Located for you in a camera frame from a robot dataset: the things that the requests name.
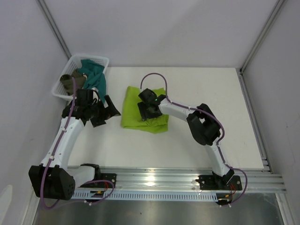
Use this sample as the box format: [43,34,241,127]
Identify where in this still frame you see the teal shorts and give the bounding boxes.
[78,59,106,103]

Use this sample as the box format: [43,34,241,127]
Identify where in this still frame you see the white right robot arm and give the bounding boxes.
[137,89,234,189]

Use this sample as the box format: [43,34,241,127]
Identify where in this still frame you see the olive brown shorts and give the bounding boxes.
[60,69,87,96]

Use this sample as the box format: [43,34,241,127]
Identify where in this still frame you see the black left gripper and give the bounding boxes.
[88,95,120,128]

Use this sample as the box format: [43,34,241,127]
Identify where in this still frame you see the white plastic basket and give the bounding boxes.
[52,53,109,101]

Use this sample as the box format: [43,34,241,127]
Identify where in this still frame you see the aluminium mounting rail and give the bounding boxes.
[31,166,288,193]

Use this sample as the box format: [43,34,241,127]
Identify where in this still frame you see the right aluminium corner post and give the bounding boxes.
[239,0,288,75]

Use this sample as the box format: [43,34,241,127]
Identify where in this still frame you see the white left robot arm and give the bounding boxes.
[29,89,120,200]

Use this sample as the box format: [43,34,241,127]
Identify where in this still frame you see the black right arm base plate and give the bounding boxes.
[195,175,243,191]

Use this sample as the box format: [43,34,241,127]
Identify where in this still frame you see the aluminium corner post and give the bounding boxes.
[239,0,288,75]
[36,0,72,59]

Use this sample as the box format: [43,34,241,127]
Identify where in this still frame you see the lime green shorts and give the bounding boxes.
[120,86,169,134]

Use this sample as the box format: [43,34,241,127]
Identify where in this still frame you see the left aluminium corner post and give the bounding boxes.
[36,0,72,59]

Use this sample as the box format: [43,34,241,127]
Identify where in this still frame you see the slotted grey cable duct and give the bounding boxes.
[71,190,218,202]

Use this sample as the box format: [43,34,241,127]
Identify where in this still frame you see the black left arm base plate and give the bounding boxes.
[92,173,117,188]

